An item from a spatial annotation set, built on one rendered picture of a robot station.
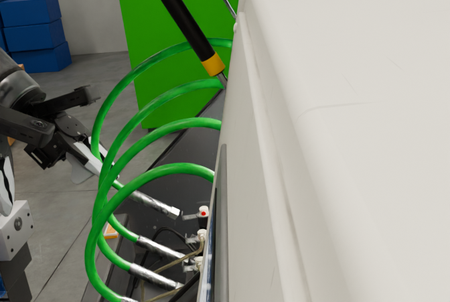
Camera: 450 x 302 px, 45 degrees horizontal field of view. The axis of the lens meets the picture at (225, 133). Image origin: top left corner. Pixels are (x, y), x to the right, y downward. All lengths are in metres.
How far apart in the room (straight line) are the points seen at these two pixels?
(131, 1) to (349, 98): 4.05
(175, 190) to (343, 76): 1.17
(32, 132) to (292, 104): 0.68
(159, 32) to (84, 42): 3.88
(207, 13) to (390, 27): 3.92
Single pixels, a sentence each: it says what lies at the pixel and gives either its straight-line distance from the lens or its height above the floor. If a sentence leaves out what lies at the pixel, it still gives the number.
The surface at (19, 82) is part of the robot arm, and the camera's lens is 1.02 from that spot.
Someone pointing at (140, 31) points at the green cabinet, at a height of 0.87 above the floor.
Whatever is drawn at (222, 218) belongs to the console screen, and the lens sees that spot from 0.32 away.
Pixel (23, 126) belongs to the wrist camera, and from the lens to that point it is 0.83.
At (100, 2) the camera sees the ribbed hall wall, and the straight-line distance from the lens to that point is 7.82.
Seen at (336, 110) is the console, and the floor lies 1.55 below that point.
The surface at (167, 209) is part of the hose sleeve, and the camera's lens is 1.01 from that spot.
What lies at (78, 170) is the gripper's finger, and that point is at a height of 1.22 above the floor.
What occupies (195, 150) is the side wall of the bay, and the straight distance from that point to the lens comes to 1.30.
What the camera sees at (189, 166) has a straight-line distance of 0.70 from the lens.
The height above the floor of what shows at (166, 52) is 1.41.
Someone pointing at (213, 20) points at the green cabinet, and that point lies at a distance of 4.18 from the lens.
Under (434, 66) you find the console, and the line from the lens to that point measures 0.20.
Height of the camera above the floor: 1.60
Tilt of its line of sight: 22 degrees down
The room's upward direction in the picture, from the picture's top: 7 degrees counter-clockwise
